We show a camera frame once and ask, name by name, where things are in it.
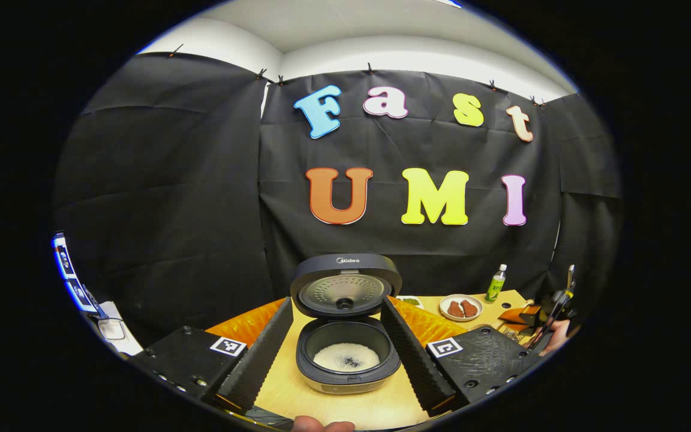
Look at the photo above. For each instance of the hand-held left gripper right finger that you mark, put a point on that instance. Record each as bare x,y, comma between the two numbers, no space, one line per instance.
414,360

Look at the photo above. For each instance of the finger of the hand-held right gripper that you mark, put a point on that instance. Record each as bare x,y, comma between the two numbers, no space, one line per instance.
516,315

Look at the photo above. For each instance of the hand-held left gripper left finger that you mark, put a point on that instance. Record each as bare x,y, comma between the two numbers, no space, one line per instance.
261,354

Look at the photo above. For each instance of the clear chopstick holder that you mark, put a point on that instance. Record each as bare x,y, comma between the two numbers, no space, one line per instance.
512,333

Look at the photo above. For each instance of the grey rice cooker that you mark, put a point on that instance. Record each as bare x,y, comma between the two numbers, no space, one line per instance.
345,288

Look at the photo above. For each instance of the green tea bottle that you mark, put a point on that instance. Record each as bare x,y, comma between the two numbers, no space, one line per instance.
495,288

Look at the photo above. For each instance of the brown meat piece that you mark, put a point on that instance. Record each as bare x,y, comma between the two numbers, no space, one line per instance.
454,309
470,308

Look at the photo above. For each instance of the white divided bean plate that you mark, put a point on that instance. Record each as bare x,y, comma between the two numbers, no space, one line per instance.
410,300

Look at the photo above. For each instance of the white round plate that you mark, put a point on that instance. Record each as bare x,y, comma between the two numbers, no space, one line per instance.
459,297

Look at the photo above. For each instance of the black backdrop cloth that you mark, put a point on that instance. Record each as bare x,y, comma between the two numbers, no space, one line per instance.
201,210

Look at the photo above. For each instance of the blue-edged white board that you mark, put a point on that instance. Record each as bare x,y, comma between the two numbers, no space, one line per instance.
65,258

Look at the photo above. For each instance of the ceiling light panel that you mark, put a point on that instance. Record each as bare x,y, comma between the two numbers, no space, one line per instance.
448,3

